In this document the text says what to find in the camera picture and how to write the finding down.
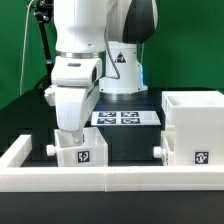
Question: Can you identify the white front drawer tray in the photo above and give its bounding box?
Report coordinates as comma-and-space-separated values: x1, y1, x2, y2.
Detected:
153, 131, 175, 166

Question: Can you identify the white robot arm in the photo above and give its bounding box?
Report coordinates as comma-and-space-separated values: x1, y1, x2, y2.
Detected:
51, 0, 158, 146

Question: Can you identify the white drawer tray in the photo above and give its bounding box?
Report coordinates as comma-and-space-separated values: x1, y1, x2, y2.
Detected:
46, 127, 108, 167
153, 131, 175, 166

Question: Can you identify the black cable bundle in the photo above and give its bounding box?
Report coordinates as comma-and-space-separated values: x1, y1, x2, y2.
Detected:
33, 75, 53, 90

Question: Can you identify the black camera stand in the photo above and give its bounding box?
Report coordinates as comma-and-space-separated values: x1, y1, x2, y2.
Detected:
32, 0, 54, 76

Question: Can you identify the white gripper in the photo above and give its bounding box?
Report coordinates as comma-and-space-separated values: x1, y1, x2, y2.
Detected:
55, 86, 99, 146

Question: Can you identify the white U-shaped table frame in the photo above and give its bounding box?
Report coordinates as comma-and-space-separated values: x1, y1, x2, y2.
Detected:
0, 135, 224, 192

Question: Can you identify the white marker tag plate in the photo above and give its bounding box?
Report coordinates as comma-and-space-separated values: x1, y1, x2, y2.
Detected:
91, 111, 160, 126

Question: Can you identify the white drawer cabinet box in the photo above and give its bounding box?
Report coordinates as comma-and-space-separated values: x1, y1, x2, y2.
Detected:
162, 91, 224, 166

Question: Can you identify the white hanging cable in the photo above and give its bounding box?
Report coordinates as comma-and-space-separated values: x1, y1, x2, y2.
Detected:
19, 0, 36, 96

